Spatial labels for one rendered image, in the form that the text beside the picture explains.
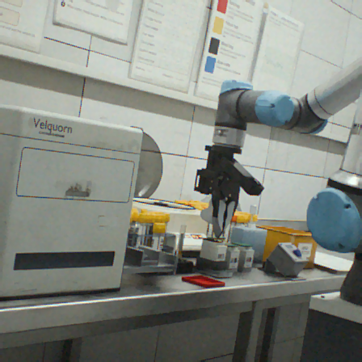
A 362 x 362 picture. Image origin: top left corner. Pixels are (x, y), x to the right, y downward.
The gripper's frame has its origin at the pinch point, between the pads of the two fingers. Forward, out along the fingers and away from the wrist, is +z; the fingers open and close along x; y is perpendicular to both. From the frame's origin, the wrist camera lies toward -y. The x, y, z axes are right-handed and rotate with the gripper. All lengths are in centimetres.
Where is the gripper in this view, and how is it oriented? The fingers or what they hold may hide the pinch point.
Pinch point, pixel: (220, 233)
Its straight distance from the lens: 156.3
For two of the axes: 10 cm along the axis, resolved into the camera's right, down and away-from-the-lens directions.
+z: -1.6, 9.9, 0.5
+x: -6.2, -0.6, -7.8
